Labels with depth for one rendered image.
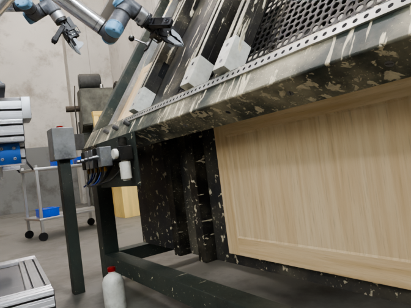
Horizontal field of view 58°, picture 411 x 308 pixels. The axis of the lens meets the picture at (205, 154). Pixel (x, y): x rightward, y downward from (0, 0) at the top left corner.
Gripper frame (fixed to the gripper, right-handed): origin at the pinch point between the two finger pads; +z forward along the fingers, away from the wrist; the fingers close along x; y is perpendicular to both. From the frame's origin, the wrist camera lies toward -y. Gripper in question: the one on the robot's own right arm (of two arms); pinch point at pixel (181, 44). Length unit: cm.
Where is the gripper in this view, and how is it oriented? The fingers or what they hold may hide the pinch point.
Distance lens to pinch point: 185.2
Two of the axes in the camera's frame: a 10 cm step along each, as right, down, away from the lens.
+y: -5.6, 1.0, 8.2
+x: -3.4, 8.8, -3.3
